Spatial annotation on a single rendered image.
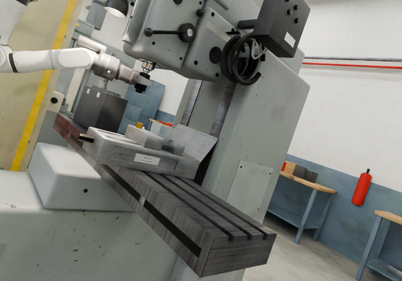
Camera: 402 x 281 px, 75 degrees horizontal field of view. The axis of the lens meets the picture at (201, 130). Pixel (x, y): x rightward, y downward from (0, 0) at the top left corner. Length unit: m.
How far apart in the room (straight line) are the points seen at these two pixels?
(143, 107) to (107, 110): 7.10
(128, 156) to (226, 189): 0.58
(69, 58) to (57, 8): 1.78
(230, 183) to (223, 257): 0.70
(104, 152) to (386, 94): 4.72
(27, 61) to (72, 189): 0.45
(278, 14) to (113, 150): 0.72
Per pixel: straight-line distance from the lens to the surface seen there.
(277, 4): 1.05
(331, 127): 5.14
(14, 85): 2.71
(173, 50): 1.05
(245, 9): 1.30
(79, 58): 1.01
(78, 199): 0.94
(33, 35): 2.72
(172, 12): 1.05
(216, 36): 1.16
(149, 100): 8.40
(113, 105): 1.27
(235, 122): 1.16
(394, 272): 4.25
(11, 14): 1.06
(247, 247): 0.62
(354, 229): 4.87
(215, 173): 1.17
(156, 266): 1.28
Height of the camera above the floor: 1.13
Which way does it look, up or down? 1 degrees down
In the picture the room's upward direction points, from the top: 19 degrees clockwise
